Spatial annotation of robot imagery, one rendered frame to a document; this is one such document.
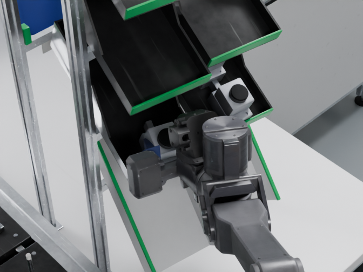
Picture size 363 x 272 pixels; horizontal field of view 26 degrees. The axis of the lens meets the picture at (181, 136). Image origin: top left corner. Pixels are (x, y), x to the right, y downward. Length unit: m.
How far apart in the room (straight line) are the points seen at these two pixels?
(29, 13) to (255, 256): 1.31
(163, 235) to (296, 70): 1.31
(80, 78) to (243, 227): 0.36
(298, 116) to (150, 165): 1.71
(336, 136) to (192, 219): 1.72
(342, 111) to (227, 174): 2.19
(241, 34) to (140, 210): 0.35
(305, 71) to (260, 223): 1.72
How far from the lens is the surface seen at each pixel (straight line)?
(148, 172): 1.07
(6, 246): 1.44
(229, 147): 0.95
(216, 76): 1.29
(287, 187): 1.66
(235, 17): 1.22
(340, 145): 3.00
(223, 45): 1.18
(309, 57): 2.59
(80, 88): 1.14
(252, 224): 0.92
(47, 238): 1.46
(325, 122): 3.08
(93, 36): 1.10
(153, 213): 1.34
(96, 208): 1.33
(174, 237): 1.35
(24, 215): 1.50
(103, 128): 1.20
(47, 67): 1.95
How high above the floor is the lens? 2.08
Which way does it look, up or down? 44 degrees down
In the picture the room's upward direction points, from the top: straight up
